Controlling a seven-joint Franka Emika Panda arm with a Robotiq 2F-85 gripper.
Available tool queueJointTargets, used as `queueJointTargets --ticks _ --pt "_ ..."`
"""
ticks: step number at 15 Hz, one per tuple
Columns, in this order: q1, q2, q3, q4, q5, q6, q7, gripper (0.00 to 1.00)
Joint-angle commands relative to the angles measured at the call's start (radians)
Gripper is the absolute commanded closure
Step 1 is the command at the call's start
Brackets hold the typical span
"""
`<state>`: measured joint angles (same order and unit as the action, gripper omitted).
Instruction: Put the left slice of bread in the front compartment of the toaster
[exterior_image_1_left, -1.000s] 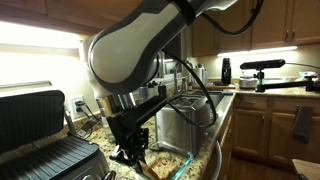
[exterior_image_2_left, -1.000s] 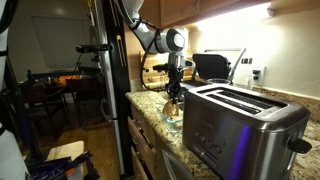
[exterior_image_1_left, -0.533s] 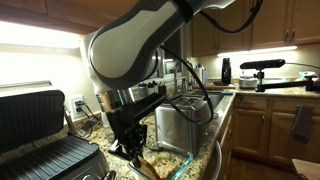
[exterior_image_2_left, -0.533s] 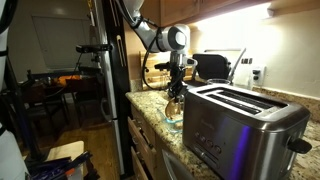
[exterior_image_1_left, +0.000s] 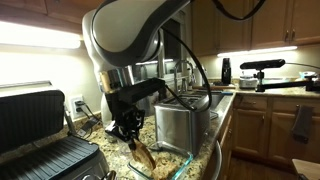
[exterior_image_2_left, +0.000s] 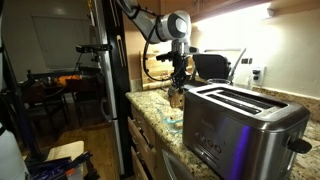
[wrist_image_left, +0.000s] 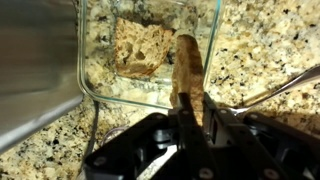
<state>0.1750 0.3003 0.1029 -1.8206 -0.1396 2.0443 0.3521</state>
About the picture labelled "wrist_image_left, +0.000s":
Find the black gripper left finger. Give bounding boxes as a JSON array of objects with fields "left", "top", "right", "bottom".
[{"left": 83, "top": 92, "right": 216, "bottom": 180}]

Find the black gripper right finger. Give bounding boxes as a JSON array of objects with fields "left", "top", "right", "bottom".
[{"left": 202, "top": 92, "right": 320, "bottom": 180}]

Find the brown bread slice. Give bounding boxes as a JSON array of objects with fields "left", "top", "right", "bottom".
[
  {"left": 113, "top": 17, "right": 175, "bottom": 80},
  {"left": 169, "top": 33, "right": 206, "bottom": 127}
]

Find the stainless steel toaster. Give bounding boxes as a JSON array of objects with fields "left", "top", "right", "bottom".
[{"left": 0, "top": 0, "right": 85, "bottom": 155}]

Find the shiny metal utensil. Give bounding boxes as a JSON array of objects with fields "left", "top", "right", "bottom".
[{"left": 231, "top": 64, "right": 320, "bottom": 117}]

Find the clear glass food container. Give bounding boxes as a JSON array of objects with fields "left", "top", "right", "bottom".
[{"left": 76, "top": 0, "right": 223, "bottom": 111}]

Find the black toaster power cord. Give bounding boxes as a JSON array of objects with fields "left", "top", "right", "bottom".
[{"left": 79, "top": 99, "right": 101, "bottom": 172}]

